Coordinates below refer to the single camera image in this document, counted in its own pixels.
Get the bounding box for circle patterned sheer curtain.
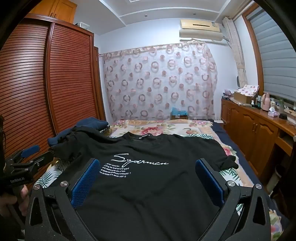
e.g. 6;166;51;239
98;42;219;122

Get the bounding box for grey window blind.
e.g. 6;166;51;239
250;6;296;103

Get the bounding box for wooden overhead cabinet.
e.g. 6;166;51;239
29;0;77;24

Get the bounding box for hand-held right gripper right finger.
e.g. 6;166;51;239
195;158;271;241

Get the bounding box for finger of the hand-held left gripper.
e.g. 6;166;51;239
6;145;40;164
14;151;55;171

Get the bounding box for black printed t-shirt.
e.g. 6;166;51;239
51;131;239;241

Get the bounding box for cluster of small bottles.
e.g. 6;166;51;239
251;96;264;110

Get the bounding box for navy bed sheet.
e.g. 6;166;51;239
212;121;271;198

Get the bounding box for small brown box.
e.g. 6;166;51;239
170;112;189;120

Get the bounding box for louvered wooden wardrobe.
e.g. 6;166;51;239
0;13;107;167

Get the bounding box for long wooden cabinet desk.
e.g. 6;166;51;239
220;97;296;187

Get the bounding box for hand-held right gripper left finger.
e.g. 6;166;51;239
24;158;101;241

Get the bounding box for floral blanket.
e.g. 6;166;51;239
33;119;285;241

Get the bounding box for tied beige curtain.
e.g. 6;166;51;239
222;16;250;91

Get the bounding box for wooden window frame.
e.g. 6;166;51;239
242;3;296;108

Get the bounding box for pink bottle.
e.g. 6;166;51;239
263;92;271;111

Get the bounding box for blue plastic bag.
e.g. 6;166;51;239
172;107;188;116

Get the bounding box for beige wall air conditioner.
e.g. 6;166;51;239
179;19;226;44

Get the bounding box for person's left hand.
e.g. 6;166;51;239
0;185;30;232

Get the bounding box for grey waste bin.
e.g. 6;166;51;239
265;165;282;194

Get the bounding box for folded navy clothes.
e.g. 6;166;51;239
48;117;109;148

